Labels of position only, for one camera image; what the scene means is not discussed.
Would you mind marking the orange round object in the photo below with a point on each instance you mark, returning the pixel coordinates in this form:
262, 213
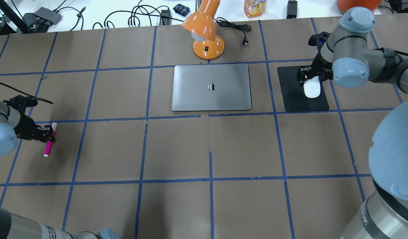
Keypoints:
345, 5

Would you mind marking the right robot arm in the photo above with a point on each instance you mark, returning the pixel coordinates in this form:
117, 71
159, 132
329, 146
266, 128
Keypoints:
378, 78

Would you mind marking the grey usb hub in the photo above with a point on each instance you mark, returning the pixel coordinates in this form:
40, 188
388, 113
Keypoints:
41, 20

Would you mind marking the black mousepad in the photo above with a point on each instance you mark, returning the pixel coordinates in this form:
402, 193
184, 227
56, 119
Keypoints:
293, 94

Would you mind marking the white computer mouse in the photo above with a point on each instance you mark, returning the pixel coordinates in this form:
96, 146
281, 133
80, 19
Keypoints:
312, 88

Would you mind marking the black power adapter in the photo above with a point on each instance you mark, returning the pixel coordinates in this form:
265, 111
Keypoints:
165, 17

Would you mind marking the black charger block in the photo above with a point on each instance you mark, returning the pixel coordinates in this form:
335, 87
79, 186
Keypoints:
292, 9

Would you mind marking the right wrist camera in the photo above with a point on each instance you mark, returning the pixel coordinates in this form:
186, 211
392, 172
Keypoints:
318, 39

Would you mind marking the orange snack bag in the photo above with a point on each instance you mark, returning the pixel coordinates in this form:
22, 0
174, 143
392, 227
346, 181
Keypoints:
254, 8

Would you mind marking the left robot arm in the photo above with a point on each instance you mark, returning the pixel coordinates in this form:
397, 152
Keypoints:
14, 125

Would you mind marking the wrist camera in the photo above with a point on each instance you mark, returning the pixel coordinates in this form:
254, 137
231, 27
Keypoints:
20, 102
318, 39

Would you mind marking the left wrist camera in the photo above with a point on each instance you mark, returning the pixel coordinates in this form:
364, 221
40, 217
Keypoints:
20, 102

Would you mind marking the silver laptop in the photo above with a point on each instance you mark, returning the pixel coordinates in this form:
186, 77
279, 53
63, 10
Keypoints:
212, 87

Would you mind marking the dark blue cloth pouch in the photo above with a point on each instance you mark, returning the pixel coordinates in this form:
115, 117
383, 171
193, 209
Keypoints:
181, 10

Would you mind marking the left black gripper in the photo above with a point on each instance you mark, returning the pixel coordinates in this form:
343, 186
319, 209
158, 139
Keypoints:
23, 126

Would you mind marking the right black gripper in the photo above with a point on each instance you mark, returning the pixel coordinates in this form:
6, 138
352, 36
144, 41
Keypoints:
322, 66

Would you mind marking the pink highlighter pen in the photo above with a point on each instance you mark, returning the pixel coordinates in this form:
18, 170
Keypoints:
50, 139

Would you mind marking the orange desk lamp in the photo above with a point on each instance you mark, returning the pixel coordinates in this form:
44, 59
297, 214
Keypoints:
207, 45

